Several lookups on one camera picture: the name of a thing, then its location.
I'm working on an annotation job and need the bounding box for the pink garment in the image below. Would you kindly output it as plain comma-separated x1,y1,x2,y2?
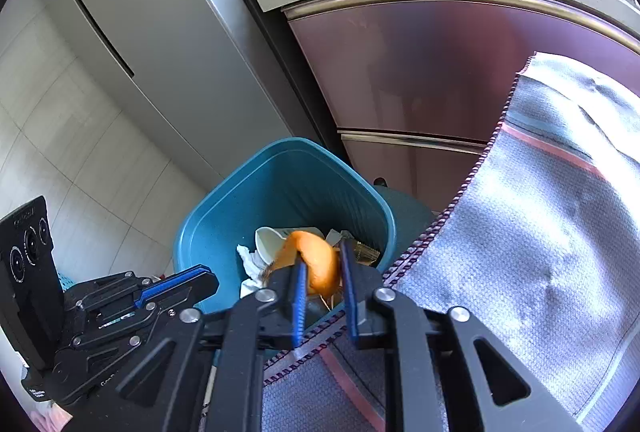
27,404,69,432

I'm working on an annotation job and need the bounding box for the white tissue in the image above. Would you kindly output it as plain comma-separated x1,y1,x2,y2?
235,244,272,289

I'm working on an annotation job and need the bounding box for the teal plastic waste bin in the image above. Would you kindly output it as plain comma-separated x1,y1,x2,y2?
172,138,399,330

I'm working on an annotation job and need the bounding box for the purple kitchen cabinet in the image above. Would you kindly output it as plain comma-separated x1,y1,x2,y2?
281,0,640,213

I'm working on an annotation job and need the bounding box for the white dotted paper cup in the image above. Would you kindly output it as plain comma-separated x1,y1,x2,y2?
254,226,322,263

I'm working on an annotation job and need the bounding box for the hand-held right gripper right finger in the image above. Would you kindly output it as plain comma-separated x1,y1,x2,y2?
340,237,583,432

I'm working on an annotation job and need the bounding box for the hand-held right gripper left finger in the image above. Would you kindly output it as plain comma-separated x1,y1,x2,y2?
115,259,308,432

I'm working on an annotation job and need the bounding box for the grey-blue striped cloth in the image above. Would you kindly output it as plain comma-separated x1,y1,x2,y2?
262,52,640,432

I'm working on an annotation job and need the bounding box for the teal plastic lid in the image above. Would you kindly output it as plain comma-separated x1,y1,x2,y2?
374,183,437,259

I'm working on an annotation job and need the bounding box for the gold foil wrapper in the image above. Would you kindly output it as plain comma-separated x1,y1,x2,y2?
339,231,382,267

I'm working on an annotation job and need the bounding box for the orange peel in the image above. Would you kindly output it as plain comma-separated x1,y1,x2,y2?
272,230,342,299

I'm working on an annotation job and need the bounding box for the silver refrigerator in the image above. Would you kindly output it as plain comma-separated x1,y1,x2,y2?
31,0,343,185

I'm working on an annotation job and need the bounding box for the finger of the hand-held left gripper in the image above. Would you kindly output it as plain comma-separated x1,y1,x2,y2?
65,263,213,310
72,273,221,353

